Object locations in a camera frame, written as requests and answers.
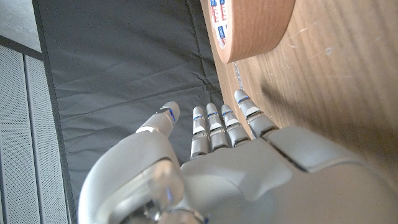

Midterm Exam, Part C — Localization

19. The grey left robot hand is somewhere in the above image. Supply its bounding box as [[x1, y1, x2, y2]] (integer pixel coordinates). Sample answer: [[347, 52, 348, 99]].
[[77, 89, 398, 224]]

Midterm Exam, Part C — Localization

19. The brown tape roll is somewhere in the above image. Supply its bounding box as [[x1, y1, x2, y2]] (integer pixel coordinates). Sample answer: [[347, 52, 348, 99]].
[[207, 0, 297, 64]]

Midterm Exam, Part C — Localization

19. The black fabric backdrop curtain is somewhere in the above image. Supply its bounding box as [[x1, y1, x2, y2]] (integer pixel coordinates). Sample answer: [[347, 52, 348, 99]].
[[32, 0, 225, 224]]

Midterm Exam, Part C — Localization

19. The grey perforated panel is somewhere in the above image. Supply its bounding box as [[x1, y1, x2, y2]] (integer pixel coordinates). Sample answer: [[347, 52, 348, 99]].
[[0, 43, 72, 224]]

